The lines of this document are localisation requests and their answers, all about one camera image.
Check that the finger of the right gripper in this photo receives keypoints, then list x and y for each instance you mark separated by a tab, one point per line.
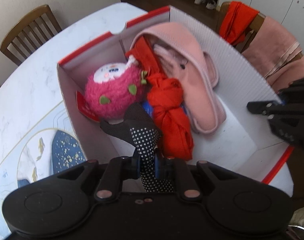
264	107

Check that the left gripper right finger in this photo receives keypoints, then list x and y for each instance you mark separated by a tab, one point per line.
175	175

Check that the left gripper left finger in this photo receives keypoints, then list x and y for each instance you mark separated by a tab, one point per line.
117	178

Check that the black dotted sock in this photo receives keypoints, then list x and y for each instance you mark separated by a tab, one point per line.
139	130

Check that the blue tissue pack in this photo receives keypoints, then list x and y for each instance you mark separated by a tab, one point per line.
148	108

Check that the red knotted cloth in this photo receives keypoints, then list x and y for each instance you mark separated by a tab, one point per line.
166	98

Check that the red white shoe box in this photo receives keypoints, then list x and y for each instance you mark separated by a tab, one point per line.
243	143

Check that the pink plush round toy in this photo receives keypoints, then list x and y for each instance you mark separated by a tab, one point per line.
112	89

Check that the pink fleece garment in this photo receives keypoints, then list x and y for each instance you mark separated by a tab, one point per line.
181	57

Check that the pink towel on chair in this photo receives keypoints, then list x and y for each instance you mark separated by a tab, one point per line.
272	53

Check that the wooden chair near right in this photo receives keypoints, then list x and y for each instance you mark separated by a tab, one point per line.
254	26

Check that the red cloth on chair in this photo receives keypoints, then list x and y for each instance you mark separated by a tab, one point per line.
237	19

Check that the brown wooden chair far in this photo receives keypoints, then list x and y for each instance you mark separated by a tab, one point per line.
29	34

